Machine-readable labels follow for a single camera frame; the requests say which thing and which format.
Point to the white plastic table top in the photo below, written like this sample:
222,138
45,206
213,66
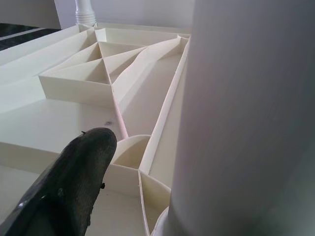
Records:
73,110

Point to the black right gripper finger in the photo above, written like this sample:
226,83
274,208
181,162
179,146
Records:
66,186

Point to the white tape strip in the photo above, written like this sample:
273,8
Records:
19,34

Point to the white plastic table leg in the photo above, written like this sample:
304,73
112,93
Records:
246,110
85,12

